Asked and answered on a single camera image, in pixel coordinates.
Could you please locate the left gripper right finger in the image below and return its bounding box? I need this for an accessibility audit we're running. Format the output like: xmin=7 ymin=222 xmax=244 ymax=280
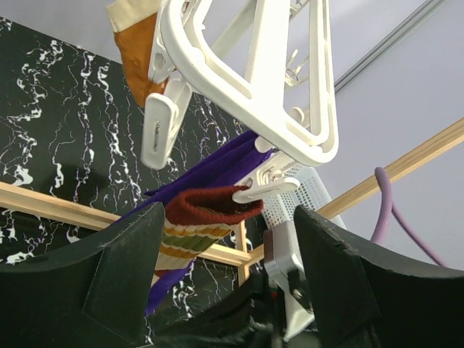
xmin=294 ymin=206 xmax=463 ymax=347

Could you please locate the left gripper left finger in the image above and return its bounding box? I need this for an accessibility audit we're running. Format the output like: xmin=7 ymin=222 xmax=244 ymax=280
xmin=1 ymin=203 xmax=165 ymax=347

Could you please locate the purple sock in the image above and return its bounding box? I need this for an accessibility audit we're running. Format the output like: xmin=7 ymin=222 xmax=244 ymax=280
xmin=130 ymin=130 xmax=271 ymax=315

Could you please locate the white plastic clip hanger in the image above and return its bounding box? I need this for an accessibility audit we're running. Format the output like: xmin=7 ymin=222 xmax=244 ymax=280
xmin=141 ymin=1 xmax=339 ymax=204

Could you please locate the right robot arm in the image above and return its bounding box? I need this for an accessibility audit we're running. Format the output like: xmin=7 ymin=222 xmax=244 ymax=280
xmin=148 ymin=270 xmax=321 ymax=347

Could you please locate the white plastic basket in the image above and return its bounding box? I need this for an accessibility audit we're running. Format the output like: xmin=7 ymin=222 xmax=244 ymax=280
xmin=262 ymin=164 xmax=331 ymax=228

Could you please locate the orange sock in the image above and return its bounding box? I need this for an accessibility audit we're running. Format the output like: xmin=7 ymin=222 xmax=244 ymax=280
xmin=106 ymin=0 xmax=167 ymax=107

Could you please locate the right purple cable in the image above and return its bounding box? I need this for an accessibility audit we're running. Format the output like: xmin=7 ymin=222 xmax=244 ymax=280
xmin=370 ymin=166 xmax=457 ymax=268

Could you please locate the wooden hanging rack frame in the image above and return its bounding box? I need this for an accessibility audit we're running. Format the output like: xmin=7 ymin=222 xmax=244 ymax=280
xmin=1 ymin=119 xmax=463 ymax=283

